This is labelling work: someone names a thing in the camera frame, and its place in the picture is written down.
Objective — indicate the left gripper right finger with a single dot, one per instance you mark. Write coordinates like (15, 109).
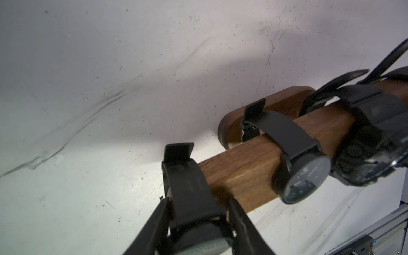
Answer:
(247, 241)

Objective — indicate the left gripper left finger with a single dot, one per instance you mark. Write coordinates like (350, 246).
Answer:
(153, 233)

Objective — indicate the black watch dark dial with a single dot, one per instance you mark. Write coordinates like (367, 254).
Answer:
(198, 225)

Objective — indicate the wooden watch stand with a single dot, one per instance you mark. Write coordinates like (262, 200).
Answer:
(245, 171)

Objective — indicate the black watch white markings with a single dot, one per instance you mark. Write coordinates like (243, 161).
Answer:
(304, 167)

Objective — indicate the black rugged strap watch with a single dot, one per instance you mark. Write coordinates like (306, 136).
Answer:
(377, 144)

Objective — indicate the chunky black digital watch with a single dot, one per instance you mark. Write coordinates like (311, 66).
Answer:
(386, 63)

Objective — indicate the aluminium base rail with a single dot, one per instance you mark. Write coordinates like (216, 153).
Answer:
(386, 237)

